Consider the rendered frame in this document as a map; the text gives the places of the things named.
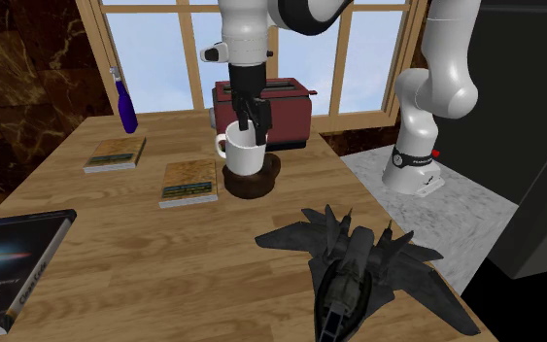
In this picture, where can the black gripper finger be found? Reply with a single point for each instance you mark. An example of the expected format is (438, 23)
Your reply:
(242, 113)
(262, 118)

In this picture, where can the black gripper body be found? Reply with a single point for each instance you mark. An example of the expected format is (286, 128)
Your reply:
(247, 80)

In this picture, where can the white mug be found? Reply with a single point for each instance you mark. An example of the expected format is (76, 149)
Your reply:
(244, 158)

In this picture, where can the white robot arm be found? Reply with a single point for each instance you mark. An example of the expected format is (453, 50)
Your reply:
(443, 90)

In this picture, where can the red toaster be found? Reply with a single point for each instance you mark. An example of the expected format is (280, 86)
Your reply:
(289, 118)

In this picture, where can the dark brown bowl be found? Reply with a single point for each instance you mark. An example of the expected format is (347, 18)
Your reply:
(254, 187)

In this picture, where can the tan cover book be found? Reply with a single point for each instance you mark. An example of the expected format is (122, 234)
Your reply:
(114, 154)
(188, 182)

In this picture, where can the purple spray bottle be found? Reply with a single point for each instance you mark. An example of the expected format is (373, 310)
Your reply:
(127, 111)

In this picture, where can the dark grey toy jet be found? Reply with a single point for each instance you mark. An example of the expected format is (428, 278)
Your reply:
(363, 270)

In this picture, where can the grey marble robot stand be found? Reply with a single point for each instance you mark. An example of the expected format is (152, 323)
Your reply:
(448, 213)

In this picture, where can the dark grey cabinet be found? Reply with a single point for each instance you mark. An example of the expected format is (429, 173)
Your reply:
(524, 118)

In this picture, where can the large black book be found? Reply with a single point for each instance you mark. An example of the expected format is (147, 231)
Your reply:
(3, 265)

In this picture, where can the wooden frame window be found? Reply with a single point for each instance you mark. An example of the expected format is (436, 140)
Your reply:
(159, 61)

